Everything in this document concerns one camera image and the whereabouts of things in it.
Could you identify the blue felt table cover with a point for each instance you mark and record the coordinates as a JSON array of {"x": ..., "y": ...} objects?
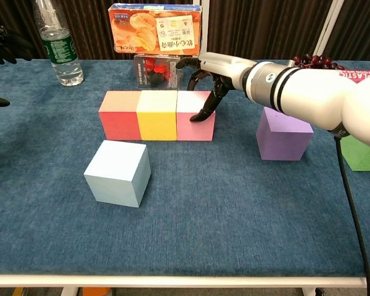
[{"x": 203, "y": 216}]

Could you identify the clear plastic water bottle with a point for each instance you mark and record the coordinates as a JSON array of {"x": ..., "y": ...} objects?
[{"x": 60, "y": 52}]

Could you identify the light blue foam cube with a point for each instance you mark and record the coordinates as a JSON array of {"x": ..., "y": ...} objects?
[{"x": 114, "y": 182}]

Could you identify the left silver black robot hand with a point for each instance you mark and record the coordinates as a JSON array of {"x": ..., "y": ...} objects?
[{"x": 3, "y": 46}]

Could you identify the plastic food wrap roll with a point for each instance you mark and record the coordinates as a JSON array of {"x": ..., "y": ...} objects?
[{"x": 357, "y": 74}]

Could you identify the green foam cube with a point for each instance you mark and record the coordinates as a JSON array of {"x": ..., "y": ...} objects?
[{"x": 364, "y": 157}]

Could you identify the purple foam cube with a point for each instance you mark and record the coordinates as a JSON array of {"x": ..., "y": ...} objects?
[{"x": 280, "y": 142}]

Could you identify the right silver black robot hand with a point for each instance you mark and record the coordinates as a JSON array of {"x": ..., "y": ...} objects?
[{"x": 225, "y": 71}]

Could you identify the pink foam cube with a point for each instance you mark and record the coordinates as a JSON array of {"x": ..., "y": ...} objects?
[{"x": 194, "y": 131}]

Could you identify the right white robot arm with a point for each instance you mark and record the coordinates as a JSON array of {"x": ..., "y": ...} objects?
[{"x": 320, "y": 98}]

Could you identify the orange bread snack box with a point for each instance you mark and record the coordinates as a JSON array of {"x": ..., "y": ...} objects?
[{"x": 148, "y": 31}]

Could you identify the red foam cube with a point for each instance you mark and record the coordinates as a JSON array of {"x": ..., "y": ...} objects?
[{"x": 120, "y": 124}]

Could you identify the yellow foam cube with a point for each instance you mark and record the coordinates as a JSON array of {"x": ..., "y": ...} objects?
[{"x": 157, "y": 124}]

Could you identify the dark red grape bunch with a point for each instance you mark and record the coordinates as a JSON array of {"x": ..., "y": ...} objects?
[{"x": 314, "y": 60}]

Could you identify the small dark product box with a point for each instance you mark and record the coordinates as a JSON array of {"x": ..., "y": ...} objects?
[{"x": 157, "y": 72}]

